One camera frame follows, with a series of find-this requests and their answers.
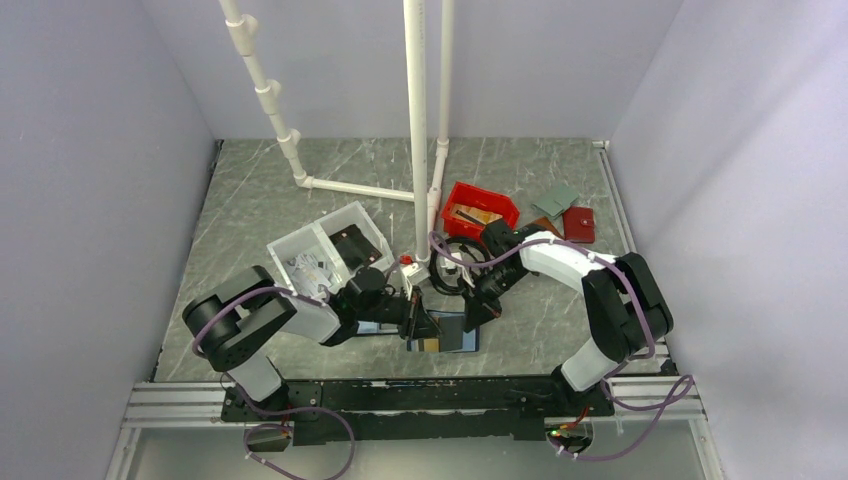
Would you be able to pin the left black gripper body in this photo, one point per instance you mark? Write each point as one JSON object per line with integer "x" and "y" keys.
{"x": 390, "y": 309}

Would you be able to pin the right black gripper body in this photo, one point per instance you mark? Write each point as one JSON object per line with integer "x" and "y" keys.
{"x": 498, "y": 276}

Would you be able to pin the grey VIP credit card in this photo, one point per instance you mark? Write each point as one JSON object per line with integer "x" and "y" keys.
{"x": 452, "y": 334}

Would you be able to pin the blue card holder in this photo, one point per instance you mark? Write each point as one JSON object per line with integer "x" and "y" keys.
{"x": 471, "y": 339}

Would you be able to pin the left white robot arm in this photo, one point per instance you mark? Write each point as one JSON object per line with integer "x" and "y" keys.
{"x": 231, "y": 323}

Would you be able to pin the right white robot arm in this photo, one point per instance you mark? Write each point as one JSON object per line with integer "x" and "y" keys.
{"x": 626, "y": 310}

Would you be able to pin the gold striped credit card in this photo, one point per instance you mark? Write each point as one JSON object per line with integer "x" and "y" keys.
{"x": 429, "y": 345}

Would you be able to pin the open black card holder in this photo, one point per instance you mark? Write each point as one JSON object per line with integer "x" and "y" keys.
{"x": 376, "y": 329}

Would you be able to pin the silver cards in bin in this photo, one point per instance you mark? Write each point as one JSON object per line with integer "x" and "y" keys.
{"x": 308, "y": 274}

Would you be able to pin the brown leather card holder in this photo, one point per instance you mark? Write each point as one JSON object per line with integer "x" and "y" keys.
{"x": 545, "y": 223}

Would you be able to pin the grey-green card holder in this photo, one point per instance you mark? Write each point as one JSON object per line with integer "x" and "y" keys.
{"x": 555, "y": 201}

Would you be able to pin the red leather card holder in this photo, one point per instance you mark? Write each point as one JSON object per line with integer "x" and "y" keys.
{"x": 579, "y": 225}

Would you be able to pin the black wallet in bin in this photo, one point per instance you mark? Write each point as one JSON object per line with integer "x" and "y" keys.
{"x": 354, "y": 248}

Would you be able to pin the clear plastic two-compartment bin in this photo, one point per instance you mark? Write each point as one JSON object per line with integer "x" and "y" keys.
{"x": 314, "y": 238}

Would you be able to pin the red plastic bin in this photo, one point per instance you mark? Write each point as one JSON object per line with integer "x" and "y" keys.
{"x": 470, "y": 195}

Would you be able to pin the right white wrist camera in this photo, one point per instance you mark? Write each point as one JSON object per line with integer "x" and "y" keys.
{"x": 450, "y": 268}

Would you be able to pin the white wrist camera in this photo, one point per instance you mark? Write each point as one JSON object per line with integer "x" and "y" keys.
{"x": 450, "y": 268}
{"x": 413, "y": 271}

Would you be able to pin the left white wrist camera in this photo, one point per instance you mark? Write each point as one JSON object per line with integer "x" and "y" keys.
{"x": 413, "y": 271}

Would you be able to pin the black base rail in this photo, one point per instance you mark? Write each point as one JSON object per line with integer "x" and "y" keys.
{"x": 321, "y": 411}

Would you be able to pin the white PVC pipe frame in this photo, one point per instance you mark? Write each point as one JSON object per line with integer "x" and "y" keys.
{"x": 426, "y": 186}

